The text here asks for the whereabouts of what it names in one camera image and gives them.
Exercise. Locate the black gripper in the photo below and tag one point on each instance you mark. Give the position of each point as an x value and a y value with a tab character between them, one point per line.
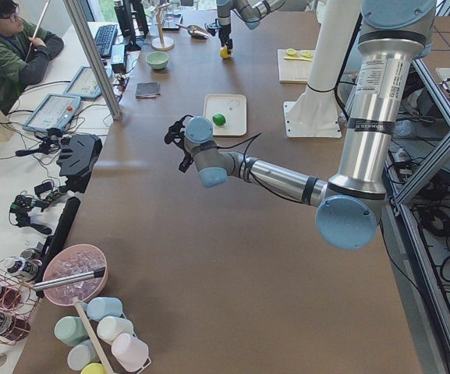
186	159
223	33

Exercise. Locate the yellow lemon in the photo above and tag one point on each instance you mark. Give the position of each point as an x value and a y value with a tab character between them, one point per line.
225	53

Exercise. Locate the green lime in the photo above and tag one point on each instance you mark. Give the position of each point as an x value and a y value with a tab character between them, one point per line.
219	119

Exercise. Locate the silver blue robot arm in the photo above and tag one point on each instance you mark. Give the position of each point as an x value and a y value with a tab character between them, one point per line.
389	36
251	15

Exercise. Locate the cream rabbit tray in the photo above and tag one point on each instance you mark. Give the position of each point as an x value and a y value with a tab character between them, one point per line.
233	107

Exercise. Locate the metal scoop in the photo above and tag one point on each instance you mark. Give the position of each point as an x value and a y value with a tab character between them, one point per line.
195	31

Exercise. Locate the yellow plastic knife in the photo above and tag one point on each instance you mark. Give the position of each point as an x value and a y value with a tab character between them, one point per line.
292	58

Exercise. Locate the wooden mug stand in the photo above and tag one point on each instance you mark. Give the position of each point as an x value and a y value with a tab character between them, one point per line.
161	42

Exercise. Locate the light green bowl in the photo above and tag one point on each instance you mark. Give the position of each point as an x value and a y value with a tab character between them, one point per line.
157	60

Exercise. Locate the wooden cutting board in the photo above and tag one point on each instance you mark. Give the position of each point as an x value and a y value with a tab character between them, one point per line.
293	71

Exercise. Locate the grey folded cloth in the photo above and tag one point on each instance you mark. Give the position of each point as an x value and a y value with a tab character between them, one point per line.
147	90

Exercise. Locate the lemon slice far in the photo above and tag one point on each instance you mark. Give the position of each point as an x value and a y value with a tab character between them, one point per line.
306	54

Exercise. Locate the black keyboard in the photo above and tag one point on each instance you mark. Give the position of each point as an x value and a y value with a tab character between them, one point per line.
104	39

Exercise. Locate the far teach pendant tablet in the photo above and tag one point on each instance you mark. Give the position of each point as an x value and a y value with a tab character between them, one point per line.
84	85

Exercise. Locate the teach pendant tablet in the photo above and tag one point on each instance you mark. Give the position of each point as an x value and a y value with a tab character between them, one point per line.
56	111
84	85

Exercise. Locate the near teach pendant tablet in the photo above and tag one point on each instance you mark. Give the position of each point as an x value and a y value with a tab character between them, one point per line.
56	111

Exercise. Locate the pink bowl with ice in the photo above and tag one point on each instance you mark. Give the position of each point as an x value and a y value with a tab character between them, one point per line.
76	259

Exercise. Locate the black long bar device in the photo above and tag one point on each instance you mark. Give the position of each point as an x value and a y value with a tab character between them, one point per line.
55	243

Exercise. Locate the light blue cup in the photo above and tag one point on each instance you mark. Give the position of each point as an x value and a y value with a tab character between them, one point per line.
100	307

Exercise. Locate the white cup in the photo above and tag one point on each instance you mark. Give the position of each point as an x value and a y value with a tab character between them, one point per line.
110	327

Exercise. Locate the pink cup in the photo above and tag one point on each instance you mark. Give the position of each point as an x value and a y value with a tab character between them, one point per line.
131	352

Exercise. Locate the mint green cup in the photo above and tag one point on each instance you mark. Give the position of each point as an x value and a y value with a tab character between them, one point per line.
70	331

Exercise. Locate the person in green jacket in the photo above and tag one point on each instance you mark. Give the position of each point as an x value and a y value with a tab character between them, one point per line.
25	53

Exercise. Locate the pale grey-blue cup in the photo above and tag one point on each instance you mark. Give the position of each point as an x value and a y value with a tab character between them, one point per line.
82	355

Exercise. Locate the yellow cup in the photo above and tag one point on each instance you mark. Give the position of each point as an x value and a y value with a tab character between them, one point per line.
93	368

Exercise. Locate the black camera mount wrist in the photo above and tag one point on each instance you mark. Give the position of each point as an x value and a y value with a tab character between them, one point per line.
175	132

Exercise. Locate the black plastic bracket device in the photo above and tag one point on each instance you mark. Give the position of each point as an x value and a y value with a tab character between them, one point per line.
78	155

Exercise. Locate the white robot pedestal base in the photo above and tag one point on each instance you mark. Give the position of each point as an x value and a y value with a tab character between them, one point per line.
315	113

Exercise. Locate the metal tongs handle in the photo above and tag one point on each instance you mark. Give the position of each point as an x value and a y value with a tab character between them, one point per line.
57	282

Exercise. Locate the aluminium frame post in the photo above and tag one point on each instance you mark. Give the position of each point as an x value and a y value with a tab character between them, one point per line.
81	26

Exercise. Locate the wooden spoon handle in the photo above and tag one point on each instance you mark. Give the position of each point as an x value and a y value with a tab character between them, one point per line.
92	335

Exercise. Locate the copper wire bottle rack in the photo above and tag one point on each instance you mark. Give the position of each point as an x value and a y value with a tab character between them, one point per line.
18	302

